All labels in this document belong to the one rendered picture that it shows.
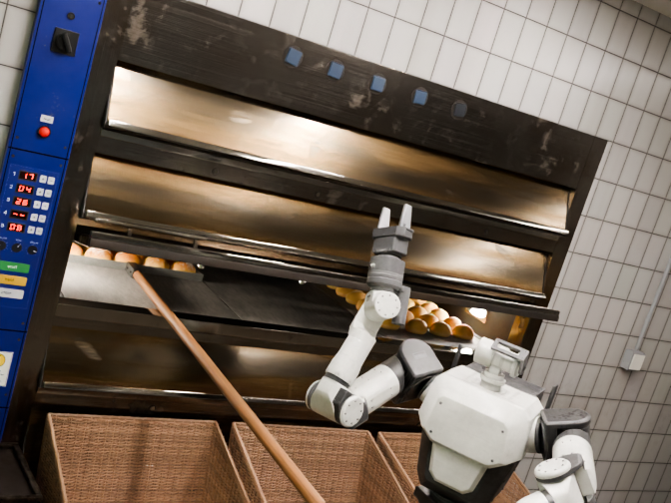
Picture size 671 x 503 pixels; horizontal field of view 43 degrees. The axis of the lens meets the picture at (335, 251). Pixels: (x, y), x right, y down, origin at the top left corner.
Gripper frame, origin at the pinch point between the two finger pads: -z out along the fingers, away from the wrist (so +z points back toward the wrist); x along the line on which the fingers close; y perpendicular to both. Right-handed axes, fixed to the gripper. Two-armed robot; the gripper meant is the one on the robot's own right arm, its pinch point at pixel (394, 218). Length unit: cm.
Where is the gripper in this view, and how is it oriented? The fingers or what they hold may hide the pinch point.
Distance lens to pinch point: 213.7
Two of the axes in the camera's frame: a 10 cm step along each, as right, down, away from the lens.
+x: 6.0, -0.6, -8.0
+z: -1.7, 9.6, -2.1
